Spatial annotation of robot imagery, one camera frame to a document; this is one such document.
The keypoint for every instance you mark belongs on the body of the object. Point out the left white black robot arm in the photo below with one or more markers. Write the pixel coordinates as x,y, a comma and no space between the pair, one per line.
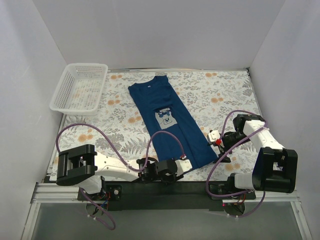
84,167

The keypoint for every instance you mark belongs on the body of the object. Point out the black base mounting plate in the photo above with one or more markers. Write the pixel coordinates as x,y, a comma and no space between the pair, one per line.
182,195

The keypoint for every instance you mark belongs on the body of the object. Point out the white plastic mesh basket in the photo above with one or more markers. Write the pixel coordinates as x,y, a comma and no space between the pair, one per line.
79,89

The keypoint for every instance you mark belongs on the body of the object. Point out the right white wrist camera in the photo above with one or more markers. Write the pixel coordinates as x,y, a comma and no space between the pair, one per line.
214,138

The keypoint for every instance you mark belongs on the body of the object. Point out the aluminium frame rail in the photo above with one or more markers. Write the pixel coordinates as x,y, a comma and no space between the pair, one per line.
52,193

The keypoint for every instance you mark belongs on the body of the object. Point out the floral patterned table mat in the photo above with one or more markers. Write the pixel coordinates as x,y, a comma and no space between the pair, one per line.
213,98

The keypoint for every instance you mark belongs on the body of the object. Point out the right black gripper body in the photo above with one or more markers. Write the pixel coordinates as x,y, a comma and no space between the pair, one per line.
222,149

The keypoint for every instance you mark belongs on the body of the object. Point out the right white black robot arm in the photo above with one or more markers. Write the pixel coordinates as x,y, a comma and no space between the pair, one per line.
275,168

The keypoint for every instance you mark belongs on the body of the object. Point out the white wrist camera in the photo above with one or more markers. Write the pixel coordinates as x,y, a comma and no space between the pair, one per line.
214,138
184,165

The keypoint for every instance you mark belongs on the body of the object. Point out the blue printed t shirt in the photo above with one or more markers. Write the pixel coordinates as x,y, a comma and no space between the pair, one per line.
167,119

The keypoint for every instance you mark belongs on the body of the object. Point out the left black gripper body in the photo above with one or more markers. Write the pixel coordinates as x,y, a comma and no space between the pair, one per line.
172,176

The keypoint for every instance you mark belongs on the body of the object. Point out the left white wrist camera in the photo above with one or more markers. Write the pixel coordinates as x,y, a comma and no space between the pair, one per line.
184,165

